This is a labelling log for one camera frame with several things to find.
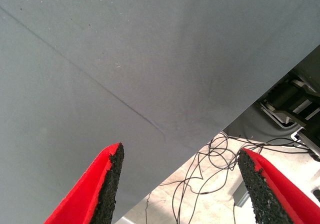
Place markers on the dark table cloth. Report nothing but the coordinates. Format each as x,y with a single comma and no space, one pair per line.
125,59

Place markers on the black machine frame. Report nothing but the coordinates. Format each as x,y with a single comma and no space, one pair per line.
310,67

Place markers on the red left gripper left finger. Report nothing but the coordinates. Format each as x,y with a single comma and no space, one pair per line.
87,196

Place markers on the grey metal profile piece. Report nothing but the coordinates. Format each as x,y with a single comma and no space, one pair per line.
242,199

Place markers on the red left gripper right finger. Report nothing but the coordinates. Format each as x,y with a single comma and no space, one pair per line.
275,196

